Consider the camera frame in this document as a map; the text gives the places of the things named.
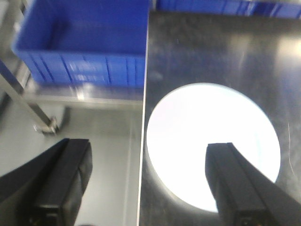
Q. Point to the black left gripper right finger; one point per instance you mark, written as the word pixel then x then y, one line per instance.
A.
pixel 243 195

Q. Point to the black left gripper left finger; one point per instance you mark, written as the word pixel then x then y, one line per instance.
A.
pixel 47 190

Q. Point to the centre blue plastic bin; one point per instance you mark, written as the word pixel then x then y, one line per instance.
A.
pixel 277 8

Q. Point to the blue bin beside table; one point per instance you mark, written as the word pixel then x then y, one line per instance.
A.
pixel 77 41

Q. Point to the light blue plate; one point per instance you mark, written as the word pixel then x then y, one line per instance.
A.
pixel 186 120

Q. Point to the left blue plastic bin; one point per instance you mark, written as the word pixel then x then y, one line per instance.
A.
pixel 223 7

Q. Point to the blue plastic bin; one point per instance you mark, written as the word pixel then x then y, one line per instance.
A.
pixel 223 7
pixel 277 8

